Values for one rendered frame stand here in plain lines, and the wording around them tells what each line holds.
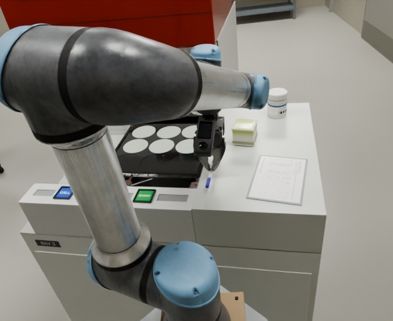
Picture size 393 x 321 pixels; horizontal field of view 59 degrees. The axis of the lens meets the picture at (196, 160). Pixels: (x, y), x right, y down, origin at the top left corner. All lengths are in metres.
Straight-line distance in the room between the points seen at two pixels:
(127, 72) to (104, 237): 0.33
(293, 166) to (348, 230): 1.24
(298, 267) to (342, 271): 0.99
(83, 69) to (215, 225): 0.68
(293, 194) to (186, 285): 0.46
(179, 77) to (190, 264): 0.36
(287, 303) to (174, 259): 0.64
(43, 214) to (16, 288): 1.20
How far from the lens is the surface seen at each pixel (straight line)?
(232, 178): 1.04
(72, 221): 1.16
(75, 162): 0.53
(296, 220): 0.95
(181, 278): 0.64
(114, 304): 1.46
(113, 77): 0.39
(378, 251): 2.21
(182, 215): 0.98
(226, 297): 0.88
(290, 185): 1.01
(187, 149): 1.31
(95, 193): 0.56
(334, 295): 1.97
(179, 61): 0.43
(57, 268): 1.39
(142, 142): 1.41
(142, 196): 1.03
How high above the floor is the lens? 1.61
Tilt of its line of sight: 35 degrees down
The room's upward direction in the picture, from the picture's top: 8 degrees counter-clockwise
